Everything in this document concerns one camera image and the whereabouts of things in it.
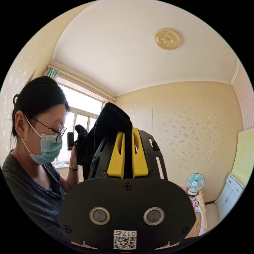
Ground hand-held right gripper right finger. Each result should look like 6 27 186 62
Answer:
131 128 149 178

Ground small light blue fan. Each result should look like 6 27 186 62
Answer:
186 173 205 197

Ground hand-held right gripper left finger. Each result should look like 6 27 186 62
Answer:
107 131 126 177

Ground bed with woven mat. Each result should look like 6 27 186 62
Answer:
178 184 207 238

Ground black pants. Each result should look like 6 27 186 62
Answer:
75 102 133 180

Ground green patterned curtain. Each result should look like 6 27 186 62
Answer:
44 66 60 80

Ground person's left hand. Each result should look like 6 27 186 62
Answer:
69 139 79 169

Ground pale yellow cloth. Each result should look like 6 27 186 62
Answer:
230 127 254 188

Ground window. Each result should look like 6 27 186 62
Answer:
55 81 106 165

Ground person's left forearm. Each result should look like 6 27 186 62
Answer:
59 166 80 192

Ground person's body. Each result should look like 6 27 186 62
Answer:
1 76 80 243

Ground round yellow ceiling lamp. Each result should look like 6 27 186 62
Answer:
154 28 181 51

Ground white cupboard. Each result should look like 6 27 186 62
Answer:
215 173 246 221

